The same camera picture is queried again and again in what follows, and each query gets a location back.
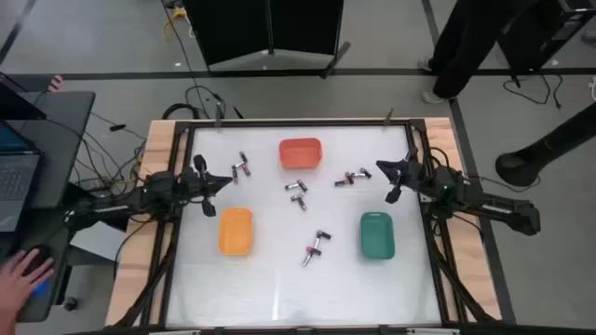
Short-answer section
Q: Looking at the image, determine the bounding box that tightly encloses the grey laptop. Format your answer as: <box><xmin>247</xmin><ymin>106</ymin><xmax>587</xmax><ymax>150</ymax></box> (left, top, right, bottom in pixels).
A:
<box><xmin>0</xmin><ymin>119</ymin><xmax>43</xmax><ymax>234</ymax></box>

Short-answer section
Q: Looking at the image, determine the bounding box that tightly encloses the grey flat box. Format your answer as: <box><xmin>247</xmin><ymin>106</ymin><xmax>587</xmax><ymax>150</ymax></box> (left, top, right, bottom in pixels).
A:
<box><xmin>69</xmin><ymin>219</ymin><xmax>128</xmax><ymax>264</ymax></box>

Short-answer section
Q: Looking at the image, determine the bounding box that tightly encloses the long black floor cable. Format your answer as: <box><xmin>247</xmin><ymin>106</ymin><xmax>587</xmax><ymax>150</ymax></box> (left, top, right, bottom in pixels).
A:
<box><xmin>160</xmin><ymin>0</ymin><xmax>210</xmax><ymax>120</ymax></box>

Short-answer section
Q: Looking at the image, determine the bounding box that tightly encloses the black partition screen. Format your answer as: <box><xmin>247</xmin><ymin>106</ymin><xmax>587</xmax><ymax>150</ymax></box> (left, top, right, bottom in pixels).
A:
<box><xmin>183</xmin><ymin>0</ymin><xmax>351</xmax><ymax>79</ymax></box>

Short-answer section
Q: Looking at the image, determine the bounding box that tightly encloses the black cylindrical pole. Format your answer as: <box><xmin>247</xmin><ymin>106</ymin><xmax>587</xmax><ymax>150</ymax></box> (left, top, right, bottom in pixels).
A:
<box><xmin>494</xmin><ymin>100</ymin><xmax>596</xmax><ymax>188</ymax></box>

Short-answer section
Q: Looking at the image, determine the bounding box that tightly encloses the green plastic bin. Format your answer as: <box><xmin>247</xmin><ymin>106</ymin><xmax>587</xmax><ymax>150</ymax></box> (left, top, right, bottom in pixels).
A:
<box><xmin>359</xmin><ymin>211</ymin><xmax>397</xmax><ymax>261</ymax></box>

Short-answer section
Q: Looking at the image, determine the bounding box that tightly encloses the coiled black hose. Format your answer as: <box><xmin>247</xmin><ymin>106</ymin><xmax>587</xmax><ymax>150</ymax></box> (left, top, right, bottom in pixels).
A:
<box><xmin>161</xmin><ymin>102</ymin><xmax>201</xmax><ymax>121</ymax></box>

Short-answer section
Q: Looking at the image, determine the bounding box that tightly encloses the yellow plastic bin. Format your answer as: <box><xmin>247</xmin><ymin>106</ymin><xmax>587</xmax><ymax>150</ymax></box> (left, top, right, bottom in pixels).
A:
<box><xmin>217</xmin><ymin>207</ymin><xmax>255</xmax><ymax>257</ymax></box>

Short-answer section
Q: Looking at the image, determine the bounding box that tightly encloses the black computer mouse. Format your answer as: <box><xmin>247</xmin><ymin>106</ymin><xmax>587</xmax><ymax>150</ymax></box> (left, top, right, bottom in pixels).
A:
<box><xmin>20</xmin><ymin>245</ymin><xmax>53</xmax><ymax>275</ymax></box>

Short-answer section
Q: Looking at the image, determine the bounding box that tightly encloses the black desk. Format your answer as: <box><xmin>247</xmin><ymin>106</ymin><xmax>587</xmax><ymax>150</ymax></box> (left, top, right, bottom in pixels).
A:
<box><xmin>0</xmin><ymin>90</ymin><xmax>97</xmax><ymax>325</ymax></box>

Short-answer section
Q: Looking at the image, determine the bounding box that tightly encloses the person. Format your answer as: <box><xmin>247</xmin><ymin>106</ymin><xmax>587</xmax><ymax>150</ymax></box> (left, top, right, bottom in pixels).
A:
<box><xmin>417</xmin><ymin>0</ymin><xmax>532</xmax><ymax>105</ymax></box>

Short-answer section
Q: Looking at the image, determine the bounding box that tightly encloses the light wooden table board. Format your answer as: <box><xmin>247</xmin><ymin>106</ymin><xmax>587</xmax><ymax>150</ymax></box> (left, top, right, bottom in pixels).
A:
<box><xmin>424</xmin><ymin>116</ymin><xmax>503</xmax><ymax>322</ymax></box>
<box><xmin>105</xmin><ymin>119</ymin><xmax>190</xmax><ymax>327</ymax></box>

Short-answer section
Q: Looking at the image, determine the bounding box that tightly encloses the thin black floor cable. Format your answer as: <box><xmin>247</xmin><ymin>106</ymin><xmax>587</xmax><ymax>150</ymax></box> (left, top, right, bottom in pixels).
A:
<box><xmin>502</xmin><ymin>74</ymin><xmax>564</xmax><ymax>111</ymax></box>

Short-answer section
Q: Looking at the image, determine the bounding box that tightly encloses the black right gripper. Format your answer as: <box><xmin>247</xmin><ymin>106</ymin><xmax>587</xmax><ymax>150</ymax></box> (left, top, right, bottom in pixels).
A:
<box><xmin>375</xmin><ymin>147</ymin><xmax>437</xmax><ymax>205</ymax></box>

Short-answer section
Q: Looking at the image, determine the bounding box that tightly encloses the black computer case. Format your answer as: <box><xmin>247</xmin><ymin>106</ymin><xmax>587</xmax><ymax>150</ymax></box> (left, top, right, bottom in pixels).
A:
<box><xmin>495</xmin><ymin>0</ymin><xmax>596</xmax><ymax>78</ymax></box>

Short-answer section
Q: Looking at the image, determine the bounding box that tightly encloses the orange plastic bin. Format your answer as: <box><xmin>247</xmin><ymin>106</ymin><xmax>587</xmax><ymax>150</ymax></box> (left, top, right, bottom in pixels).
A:
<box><xmin>278</xmin><ymin>137</ymin><xmax>324</xmax><ymax>170</ymax></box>

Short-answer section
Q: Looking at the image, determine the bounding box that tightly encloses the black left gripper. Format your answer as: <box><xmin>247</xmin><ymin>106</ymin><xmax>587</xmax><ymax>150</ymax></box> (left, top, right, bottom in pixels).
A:
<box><xmin>179</xmin><ymin>154</ymin><xmax>234</xmax><ymax>219</ymax></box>

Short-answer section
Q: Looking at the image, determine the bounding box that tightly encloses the person's hand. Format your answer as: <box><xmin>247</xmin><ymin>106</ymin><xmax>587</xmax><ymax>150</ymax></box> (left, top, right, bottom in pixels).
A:
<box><xmin>0</xmin><ymin>249</ymin><xmax>56</xmax><ymax>335</ymax></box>

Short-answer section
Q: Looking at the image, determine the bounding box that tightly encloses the yellow cable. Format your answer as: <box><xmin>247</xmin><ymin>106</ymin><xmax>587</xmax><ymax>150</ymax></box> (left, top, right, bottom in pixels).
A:
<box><xmin>161</xmin><ymin>5</ymin><xmax>193</xmax><ymax>41</ymax></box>

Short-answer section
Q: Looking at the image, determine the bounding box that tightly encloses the black flat screen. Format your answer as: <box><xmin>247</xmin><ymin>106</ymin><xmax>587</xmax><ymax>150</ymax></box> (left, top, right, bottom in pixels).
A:
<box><xmin>0</xmin><ymin>72</ymin><xmax>47</xmax><ymax>122</ymax></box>

